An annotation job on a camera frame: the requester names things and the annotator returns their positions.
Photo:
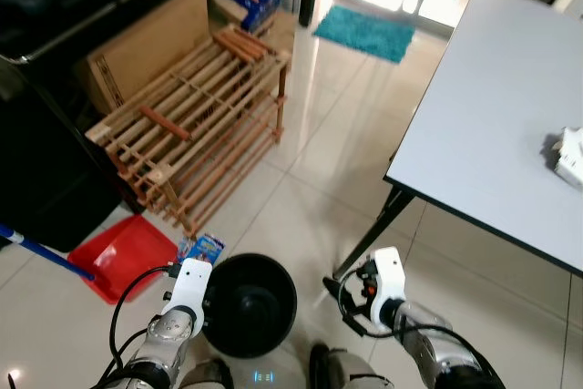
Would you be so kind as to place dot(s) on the black round rubbish bin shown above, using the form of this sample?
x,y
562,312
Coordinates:
x,y
248,305

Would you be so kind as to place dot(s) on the robot right leg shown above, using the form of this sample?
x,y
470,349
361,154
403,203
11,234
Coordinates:
x,y
339,373

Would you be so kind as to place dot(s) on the robot leg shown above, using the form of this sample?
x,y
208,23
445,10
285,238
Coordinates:
x,y
339,373
208,376

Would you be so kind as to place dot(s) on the robot left leg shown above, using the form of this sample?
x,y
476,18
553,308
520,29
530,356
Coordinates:
x,y
208,376

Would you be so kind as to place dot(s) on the grey folding table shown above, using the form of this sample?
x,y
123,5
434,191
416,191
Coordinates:
x,y
492,125

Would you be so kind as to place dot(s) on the wooden slatted shoe rack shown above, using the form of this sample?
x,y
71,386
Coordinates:
x,y
196,125

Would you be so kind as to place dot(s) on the white box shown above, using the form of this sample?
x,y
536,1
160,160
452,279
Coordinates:
x,y
571,157

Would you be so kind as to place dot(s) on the red plastic dustpan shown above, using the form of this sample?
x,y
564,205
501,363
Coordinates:
x,y
123,257

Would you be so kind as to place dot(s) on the teal shaggy floor mat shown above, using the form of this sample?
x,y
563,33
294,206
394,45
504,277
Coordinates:
x,y
364,34

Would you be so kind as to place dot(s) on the flat brown cardboard box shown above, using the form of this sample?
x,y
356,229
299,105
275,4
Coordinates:
x,y
150,47

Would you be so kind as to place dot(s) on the black desk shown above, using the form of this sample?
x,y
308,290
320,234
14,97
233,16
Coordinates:
x,y
46,134

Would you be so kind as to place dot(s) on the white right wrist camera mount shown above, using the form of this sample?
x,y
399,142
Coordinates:
x,y
388,278

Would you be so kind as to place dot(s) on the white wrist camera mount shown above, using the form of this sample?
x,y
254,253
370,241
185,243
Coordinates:
x,y
191,285
388,278

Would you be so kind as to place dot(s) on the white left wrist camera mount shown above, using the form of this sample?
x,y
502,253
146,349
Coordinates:
x,y
191,285

